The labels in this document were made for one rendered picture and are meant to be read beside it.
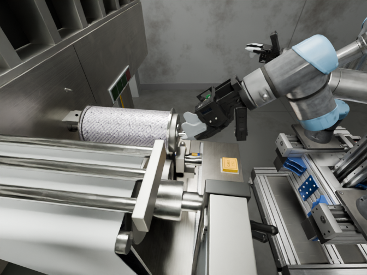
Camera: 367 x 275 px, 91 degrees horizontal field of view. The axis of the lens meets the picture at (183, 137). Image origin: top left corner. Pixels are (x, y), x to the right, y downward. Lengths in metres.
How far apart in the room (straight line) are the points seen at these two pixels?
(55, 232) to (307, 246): 1.60
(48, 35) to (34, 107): 0.20
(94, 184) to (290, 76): 0.36
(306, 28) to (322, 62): 2.98
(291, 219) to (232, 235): 1.53
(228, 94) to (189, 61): 2.65
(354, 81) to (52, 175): 0.63
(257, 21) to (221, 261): 2.99
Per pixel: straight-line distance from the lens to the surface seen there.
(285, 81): 0.40
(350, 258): 1.82
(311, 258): 1.67
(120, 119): 0.53
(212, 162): 0.92
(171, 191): 0.29
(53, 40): 0.65
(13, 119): 0.54
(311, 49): 0.41
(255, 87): 0.40
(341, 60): 1.17
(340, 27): 3.64
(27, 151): 0.32
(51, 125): 0.61
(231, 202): 0.21
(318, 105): 0.45
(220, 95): 0.43
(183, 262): 0.74
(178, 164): 0.56
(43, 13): 0.64
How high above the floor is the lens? 1.62
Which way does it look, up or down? 45 degrees down
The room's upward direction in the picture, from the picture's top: straight up
